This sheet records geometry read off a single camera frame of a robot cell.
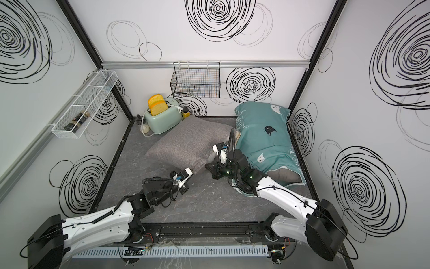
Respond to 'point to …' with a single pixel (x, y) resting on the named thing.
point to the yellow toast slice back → (155, 98)
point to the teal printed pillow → (263, 129)
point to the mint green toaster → (166, 121)
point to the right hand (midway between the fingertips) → (206, 166)
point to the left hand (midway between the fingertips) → (193, 170)
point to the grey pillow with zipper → (187, 142)
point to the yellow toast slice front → (158, 107)
